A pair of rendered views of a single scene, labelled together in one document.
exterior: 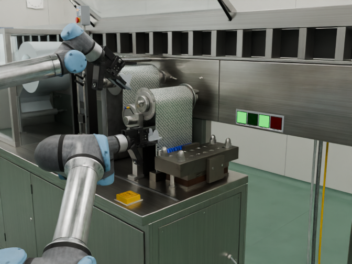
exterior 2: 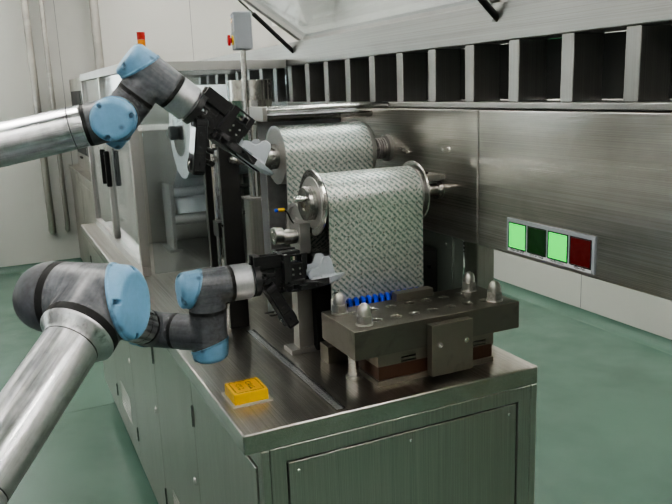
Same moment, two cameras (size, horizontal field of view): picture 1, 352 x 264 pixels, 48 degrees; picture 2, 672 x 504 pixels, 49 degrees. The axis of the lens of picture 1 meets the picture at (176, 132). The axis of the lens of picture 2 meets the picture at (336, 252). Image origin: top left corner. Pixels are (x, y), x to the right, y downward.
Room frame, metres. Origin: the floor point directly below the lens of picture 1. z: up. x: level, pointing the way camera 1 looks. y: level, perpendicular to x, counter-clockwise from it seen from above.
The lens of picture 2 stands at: (0.26, -0.45, 1.50)
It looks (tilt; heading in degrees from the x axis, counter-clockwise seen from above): 13 degrees down; 20
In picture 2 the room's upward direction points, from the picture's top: 2 degrees counter-clockwise
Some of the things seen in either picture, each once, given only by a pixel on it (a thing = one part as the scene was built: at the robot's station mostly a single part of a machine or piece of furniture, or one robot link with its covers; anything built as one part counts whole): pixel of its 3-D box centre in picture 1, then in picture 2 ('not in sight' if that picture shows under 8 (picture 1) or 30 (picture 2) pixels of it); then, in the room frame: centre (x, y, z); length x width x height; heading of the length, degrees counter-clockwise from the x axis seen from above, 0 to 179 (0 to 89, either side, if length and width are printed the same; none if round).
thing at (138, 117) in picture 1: (134, 146); (295, 287); (1.75, 0.19, 1.05); 0.06 x 0.05 x 0.31; 134
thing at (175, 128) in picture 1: (174, 131); (377, 260); (1.80, 0.01, 1.11); 0.23 x 0.01 x 0.18; 134
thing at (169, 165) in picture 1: (198, 157); (420, 319); (1.74, -0.10, 1.00); 0.40 x 0.16 x 0.06; 134
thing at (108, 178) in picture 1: (100, 170); (202, 333); (1.52, 0.31, 1.01); 0.11 x 0.08 x 0.11; 92
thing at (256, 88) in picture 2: not in sight; (249, 89); (2.35, 0.56, 1.50); 0.14 x 0.14 x 0.06
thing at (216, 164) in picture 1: (215, 168); (450, 346); (1.69, -0.18, 0.97); 0.10 x 0.03 x 0.11; 134
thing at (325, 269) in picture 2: (155, 135); (327, 269); (1.69, 0.09, 1.11); 0.09 x 0.03 x 0.06; 133
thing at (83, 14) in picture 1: (81, 15); (238, 31); (2.17, 0.50, 1.66); 0.07 x 0.07 x 0.10; 34
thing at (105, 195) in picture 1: (57, 143); (221, 273); (2.45, 0.77, 0.88); 2.52 x 0.66 x 0.04; 44
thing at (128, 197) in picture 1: (128, 197); (246, 391); (1.48, 0.19, 0.91); 0.07 x 0.07 x 0.02; 44
